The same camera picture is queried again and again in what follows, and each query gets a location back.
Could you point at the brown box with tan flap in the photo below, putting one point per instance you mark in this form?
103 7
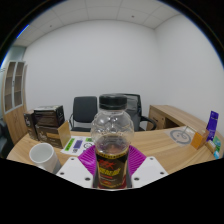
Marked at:
50 136

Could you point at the wooden side desk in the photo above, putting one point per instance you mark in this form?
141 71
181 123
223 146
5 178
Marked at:
163 116

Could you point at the purple standing card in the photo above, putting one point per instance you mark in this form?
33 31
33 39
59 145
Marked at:
212 125

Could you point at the white printed sticker sheet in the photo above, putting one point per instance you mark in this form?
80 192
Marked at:
77 145

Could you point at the black padded office chair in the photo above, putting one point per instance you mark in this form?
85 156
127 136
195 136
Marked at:
84 111

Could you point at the black leather sofa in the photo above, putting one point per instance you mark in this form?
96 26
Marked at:
5 140

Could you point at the wooden shelf cabinet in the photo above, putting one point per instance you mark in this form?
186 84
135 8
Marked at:
15 123

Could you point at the clear bottle with dark drink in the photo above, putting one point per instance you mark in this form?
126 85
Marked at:
111 166

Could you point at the small blue box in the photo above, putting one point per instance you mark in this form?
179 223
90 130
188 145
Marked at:
216 154

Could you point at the small yellow box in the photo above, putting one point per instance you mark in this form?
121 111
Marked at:
211 146

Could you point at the dark striped cardboard box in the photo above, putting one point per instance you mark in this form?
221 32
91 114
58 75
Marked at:
49 116

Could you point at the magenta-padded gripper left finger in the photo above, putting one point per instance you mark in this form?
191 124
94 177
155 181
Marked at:
85 163

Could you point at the orange box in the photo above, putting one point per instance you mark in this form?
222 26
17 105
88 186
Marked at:
199 140

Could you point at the white and grey mug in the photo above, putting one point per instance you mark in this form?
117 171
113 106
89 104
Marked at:
41 155

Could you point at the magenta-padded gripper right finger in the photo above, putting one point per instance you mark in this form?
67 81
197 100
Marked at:
138 163

